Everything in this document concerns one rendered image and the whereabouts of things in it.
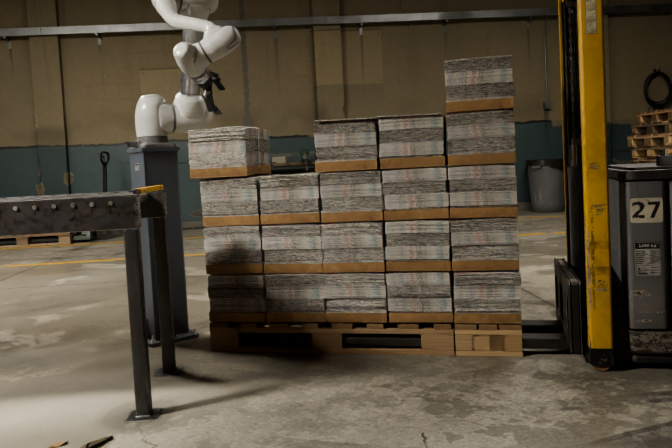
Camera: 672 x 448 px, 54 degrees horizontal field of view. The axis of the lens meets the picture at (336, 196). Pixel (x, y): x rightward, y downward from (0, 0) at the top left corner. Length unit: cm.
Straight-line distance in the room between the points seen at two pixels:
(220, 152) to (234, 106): 666
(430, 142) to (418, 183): 19
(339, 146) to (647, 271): 136
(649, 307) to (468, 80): 116
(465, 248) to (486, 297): 23
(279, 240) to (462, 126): 98
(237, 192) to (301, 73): 677
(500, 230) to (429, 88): 719
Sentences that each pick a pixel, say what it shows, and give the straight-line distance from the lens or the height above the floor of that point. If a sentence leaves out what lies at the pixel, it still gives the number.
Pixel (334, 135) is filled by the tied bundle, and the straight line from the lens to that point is 298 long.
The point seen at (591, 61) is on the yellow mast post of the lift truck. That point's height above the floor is 121.
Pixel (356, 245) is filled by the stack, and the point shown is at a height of 50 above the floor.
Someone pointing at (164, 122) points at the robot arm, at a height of 112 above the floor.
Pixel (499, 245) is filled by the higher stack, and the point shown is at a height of 48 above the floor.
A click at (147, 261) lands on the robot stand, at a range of 350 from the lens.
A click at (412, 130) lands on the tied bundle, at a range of 292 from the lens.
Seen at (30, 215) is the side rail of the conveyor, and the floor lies 75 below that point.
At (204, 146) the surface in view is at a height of 98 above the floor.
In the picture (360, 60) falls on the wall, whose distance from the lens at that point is 988.
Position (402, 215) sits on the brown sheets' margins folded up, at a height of 63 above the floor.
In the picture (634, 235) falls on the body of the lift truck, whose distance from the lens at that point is 281.
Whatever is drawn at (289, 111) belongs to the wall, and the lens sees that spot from 974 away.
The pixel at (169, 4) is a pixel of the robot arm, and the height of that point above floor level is 165.
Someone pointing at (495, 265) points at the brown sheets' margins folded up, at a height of 40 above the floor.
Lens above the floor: 88
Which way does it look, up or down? 3 degrees down
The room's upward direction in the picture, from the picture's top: 3 degrees counter-clockwise
